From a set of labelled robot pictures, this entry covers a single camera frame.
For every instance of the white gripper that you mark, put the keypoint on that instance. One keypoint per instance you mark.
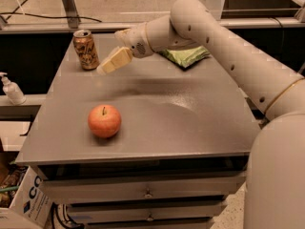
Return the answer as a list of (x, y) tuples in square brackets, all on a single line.
[(135, 42)]

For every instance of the orange soda can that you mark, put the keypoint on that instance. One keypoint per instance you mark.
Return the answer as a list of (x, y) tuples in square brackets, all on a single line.
[(85, 49)]

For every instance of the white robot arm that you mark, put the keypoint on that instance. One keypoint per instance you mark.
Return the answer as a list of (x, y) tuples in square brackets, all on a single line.
[(275, 183)]

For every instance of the green chip bag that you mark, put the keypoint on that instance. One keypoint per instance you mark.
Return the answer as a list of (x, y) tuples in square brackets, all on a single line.
[(185, 58)]

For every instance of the red apple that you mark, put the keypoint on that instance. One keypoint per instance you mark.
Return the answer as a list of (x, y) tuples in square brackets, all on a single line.
[(104, 121)]

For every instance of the grey drawer cabinet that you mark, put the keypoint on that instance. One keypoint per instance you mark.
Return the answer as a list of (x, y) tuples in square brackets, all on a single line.
[(182, 147)]

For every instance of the white pump bottle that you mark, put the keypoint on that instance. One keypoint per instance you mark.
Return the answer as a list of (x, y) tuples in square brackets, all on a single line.
[(12, 90)]

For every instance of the white cardboard box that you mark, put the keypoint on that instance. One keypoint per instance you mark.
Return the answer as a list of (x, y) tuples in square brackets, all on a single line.
[(29, 208)]

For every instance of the metal railing frame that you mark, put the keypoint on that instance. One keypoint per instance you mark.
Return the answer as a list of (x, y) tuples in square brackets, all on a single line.
[(109, 15)]

